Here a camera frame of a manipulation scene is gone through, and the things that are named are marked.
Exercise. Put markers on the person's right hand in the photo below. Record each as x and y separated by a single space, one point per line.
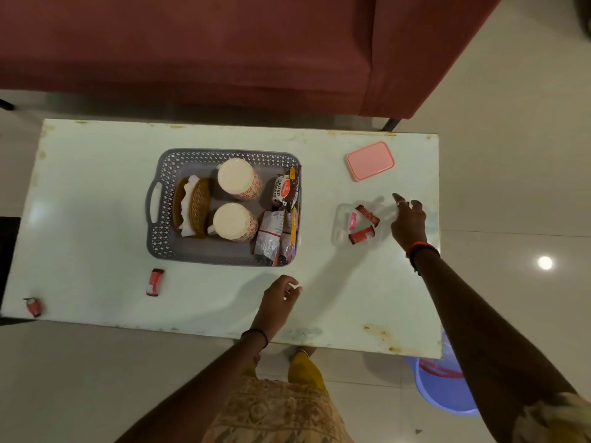
410 226

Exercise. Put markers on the person's left hand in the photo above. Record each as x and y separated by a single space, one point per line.
274 304

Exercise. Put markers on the person's right fingers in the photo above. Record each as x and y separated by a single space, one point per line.
400 200

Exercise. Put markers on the person's left fingers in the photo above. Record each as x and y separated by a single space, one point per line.
292 286

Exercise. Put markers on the person's right forearm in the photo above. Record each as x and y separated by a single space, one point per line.
480 346

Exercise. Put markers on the person's left forearm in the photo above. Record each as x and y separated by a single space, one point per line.
203 392

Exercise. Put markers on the red and black bangle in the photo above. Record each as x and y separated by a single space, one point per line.
419 247

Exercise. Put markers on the pink container lid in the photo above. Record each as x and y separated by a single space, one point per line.
370 160

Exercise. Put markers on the yellow pink snack packet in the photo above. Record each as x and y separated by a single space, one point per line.
291 235

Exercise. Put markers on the pink sachet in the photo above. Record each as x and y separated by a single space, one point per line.
353 221

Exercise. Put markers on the white snack packet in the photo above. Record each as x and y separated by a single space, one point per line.
268 235

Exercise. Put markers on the black wrist thread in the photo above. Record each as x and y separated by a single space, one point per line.
258 333

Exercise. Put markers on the clear plastic container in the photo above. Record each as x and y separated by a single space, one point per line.
340 226

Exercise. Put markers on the person's foot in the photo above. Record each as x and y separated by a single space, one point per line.
304 351

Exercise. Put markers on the black sofa leg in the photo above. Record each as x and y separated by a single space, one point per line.
390 124
5 105

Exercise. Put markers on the grey perforated plastic basket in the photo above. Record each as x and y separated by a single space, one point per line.
217 253

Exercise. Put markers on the white patterned paper cup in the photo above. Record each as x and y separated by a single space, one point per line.
236 176
233 221

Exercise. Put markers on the brown biscuit packet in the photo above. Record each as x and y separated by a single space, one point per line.
286 189

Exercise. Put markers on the brown woven napkin holder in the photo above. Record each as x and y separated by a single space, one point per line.
201 207

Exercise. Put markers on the yellow patterned dress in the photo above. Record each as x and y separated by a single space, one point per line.
277 410

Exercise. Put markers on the white paper napkins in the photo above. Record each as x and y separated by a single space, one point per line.
189 198

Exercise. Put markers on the blue plastic bucket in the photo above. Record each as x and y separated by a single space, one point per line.
443 387

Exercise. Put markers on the red fabric sofa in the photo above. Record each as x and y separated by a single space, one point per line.
207 46

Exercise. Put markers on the crumpled red sachet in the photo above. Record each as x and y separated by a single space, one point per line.
33 307

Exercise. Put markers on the dark furniture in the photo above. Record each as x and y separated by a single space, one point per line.
8 267

